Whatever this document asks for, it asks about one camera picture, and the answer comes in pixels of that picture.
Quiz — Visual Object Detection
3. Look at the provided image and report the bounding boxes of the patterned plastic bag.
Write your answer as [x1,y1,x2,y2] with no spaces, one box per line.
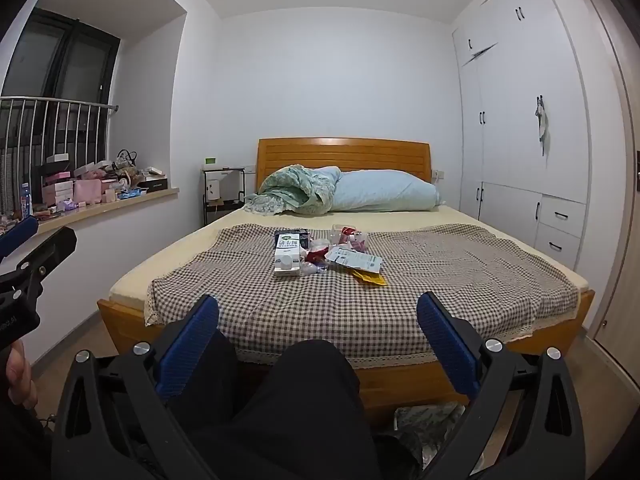
[392,402,468,466]

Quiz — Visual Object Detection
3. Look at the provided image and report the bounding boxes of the hanging cloth pouch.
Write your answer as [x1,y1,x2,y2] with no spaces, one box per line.
[532,94,551,156]

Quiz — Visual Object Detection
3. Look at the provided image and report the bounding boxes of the person's left hand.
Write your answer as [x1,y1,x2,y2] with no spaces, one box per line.
[4,340,39,411]

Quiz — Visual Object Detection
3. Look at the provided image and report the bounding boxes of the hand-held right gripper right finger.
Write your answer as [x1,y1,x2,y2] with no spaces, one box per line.
[416,291,586,480]

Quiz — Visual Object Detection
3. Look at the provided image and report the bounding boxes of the light blue pillow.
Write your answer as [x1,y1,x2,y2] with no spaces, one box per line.
[330,170,446,212]

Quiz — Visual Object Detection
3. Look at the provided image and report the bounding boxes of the light wooden door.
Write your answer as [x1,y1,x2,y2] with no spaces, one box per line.
[577,0,640,361]

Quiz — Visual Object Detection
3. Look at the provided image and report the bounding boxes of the person's black pants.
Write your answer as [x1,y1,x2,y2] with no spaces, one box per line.
[170,330,426,480]

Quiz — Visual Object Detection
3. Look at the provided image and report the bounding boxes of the brown checkered blanket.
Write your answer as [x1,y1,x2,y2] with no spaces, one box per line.
[144,222,581,367]

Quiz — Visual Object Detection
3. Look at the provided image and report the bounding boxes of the white printed packet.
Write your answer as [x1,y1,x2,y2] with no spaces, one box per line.
[325,246,383,275]

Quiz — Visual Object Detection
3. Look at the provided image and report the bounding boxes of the windowsill clutter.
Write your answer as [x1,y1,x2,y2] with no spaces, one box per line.
[0,149,168,226]

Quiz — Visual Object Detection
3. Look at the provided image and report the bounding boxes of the person's left forearm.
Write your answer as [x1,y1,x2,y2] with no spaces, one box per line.
[0,400,55,480]

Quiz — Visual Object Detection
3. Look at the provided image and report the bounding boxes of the beige bed sheet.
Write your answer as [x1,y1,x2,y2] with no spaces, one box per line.
[109,204,588,306]

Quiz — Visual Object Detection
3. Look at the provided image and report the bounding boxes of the white wardrobe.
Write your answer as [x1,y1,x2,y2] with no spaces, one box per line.
[451,0,588,273]

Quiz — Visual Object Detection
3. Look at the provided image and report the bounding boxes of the yellow packet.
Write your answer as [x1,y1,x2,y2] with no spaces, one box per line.
[350,267,388,287]

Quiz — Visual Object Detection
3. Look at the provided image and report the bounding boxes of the wooden bed frame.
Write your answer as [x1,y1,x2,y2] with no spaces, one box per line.
[96,137,596,413]

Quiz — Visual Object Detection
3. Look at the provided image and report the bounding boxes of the dark window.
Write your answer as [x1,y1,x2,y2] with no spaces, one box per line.
[0,7,122,146]

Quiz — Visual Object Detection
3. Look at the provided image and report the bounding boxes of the white milk carton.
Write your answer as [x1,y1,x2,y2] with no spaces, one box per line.
[273,240,304,278]

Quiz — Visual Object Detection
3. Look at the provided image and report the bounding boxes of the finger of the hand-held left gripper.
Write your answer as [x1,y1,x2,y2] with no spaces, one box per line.
[0,216,40,261]
[0,226,78,291]

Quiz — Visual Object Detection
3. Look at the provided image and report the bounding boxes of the metal window railing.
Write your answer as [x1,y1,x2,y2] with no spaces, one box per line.
[0,96,120,216]

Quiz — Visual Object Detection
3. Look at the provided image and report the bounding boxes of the black metal nightstand rack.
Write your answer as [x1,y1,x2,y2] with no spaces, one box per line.
[201,166,246,227]

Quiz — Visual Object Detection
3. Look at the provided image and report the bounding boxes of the wooden window sill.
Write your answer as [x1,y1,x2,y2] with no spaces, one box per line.
[30,187,180,236]

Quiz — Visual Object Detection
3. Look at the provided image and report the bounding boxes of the dark blue cardboard box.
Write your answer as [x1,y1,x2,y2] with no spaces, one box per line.
[274,229,310,251]

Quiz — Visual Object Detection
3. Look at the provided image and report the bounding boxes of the clear bottle with red label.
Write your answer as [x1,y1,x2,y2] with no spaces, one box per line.
[330,224,368,253]

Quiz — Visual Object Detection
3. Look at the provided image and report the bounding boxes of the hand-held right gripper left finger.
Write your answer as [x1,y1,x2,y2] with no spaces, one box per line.
[51,294,221,480]

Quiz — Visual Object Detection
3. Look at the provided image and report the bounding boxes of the green floral quilt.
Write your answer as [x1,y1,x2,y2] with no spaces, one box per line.
[243,164,343,217]

